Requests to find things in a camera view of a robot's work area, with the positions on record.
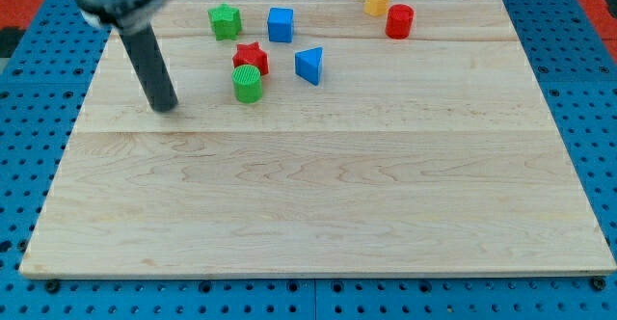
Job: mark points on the red cylinder block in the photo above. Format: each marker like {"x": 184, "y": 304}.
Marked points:
{"x": 399, "y": 21}

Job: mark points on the red star block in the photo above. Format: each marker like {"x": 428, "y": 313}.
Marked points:
{"x": 251, "y": 54}

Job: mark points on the blue cube block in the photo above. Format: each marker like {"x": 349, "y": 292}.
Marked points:
{"x": 280, "y": 25}

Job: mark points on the blue triangular prism block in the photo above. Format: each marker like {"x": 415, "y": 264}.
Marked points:
{"x": 308, "y": 64}

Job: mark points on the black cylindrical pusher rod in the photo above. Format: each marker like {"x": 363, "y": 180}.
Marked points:
{"x": 146, "y": 58}

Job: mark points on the wooden board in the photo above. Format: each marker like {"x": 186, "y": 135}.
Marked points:
{"x": 430, "y": 157}

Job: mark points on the green cylinder block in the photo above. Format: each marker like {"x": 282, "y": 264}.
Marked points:
{"x": 246, "y": 80}

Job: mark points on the green star block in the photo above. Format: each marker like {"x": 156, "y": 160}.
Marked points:
{"x": 225, "y": 22}

